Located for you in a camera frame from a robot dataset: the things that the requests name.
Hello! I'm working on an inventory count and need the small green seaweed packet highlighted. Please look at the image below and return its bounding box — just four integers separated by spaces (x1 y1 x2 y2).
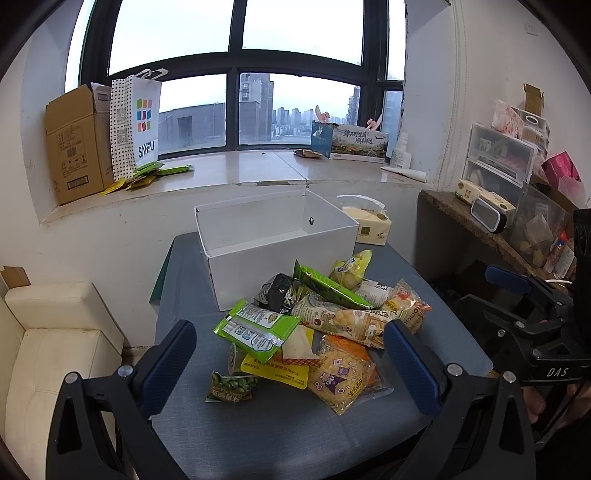
205 371 259 404

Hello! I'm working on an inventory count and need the round rice cracker packet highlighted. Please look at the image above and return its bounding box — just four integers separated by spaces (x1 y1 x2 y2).
381 279 432 334

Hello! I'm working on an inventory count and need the long biscuit packet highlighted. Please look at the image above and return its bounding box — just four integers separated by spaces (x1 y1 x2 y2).
291 292 398 349

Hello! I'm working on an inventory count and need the green white snack packet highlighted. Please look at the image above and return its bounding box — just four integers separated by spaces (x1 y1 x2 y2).
213 299 301 364

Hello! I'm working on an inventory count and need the beige orange-trim snack packet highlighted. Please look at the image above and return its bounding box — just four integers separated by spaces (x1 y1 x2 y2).
281 325 320 366

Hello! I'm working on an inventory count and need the light green candy bag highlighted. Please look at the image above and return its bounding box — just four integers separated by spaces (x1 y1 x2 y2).
329 249 372 291

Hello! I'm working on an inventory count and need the black snack packet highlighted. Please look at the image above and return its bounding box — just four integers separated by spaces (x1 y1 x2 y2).
253 273 300 314

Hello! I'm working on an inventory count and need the green chip bag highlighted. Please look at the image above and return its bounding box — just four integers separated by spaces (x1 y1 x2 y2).
294 261 374 310

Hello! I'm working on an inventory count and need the person's right hand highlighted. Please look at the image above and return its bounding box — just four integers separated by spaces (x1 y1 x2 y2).
522 383 591 429

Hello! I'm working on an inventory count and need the cream sofa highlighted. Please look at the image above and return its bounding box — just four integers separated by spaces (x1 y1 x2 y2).
1 281 124 479

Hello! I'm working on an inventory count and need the clear acrylic container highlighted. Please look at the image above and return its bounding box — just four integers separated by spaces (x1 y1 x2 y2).
508 184 567 268

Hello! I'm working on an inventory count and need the small white speaker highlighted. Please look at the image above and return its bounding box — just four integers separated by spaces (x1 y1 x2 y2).
470 197 508 234

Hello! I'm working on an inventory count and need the orange snack packet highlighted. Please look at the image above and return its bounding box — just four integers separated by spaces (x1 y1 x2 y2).
324 335 372 362

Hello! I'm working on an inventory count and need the clear yellow cracker packet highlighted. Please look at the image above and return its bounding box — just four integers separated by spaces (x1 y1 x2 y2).
308 337 394 415

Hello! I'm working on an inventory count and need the wooden side shelf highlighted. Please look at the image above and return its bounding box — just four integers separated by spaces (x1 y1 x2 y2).
419 189 551 279

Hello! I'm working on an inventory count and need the pink box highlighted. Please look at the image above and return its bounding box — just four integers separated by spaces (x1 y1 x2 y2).
542 151 587 208

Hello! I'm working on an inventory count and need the yellow sunflower seed packet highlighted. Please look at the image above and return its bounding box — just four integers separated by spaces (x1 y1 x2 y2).
240 355 310 390

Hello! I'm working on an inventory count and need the clear plastic drawer unit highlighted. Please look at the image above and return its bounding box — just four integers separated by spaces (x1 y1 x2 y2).
462 123 536 206

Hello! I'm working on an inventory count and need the white lotion bottle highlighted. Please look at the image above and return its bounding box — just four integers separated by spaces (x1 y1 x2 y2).
391 132 412 169

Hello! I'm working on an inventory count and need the white storage box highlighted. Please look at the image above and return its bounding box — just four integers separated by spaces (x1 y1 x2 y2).
194 187 359 310

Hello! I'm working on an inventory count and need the green yellow packets pile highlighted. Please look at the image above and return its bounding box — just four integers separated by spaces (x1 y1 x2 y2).
101 161 193 196

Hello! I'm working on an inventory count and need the blue gift bag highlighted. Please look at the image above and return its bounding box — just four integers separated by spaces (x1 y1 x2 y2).
311 121 332 158

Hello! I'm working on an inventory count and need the brown cardboard box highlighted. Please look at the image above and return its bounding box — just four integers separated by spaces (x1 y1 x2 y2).
45 83 113 205

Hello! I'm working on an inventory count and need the white SANFU paper bag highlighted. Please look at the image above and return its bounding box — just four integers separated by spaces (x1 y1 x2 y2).
109 68 168 181

